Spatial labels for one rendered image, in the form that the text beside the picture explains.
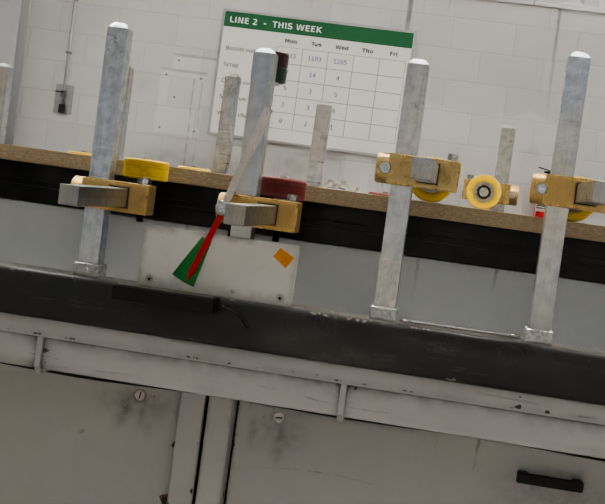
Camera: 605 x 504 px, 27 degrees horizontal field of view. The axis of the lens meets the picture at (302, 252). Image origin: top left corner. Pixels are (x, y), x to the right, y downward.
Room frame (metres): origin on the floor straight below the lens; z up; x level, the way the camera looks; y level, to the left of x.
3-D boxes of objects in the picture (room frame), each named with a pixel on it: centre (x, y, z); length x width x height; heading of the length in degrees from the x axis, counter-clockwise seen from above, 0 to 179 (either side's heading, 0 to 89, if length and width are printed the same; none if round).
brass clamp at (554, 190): (2.01, -0.42, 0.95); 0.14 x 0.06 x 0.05; 83
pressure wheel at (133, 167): (2.23, 0.29, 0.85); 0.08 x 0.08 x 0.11
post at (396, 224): (2.04, -0.15, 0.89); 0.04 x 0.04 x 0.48; 83
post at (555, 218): (2.01, -0.39, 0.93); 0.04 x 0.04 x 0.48; 83
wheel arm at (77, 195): (2.03, 0.32, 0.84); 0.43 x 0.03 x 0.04; 173
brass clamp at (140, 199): (2.10, 0.33, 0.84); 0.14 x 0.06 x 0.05; 83
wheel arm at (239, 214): (1.98, 0.07, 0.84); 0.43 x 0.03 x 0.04; 173
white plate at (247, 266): (2.05, 0.13, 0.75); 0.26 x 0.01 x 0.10; 83
